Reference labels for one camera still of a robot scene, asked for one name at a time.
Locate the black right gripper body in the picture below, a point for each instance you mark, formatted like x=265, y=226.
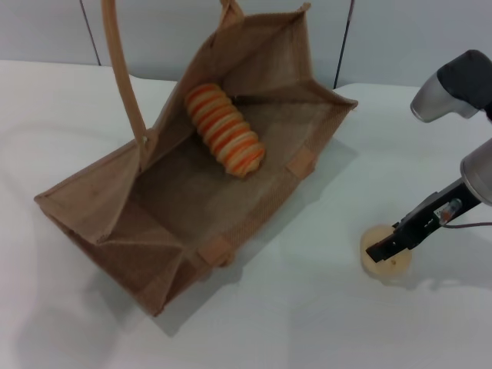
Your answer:
x=430, y=219

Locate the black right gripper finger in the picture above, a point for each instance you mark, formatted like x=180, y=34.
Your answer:
x=386, y=250

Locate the round pale egg yolk pastry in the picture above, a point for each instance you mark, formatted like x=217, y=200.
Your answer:
x=388, y=271

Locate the orange striped bread loaf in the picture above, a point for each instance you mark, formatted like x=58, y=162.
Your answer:
x=225, y=130

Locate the brown jute tote bag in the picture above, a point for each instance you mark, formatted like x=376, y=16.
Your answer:
x=184, y=215

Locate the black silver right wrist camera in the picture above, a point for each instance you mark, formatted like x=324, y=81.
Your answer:
x=449, y=88

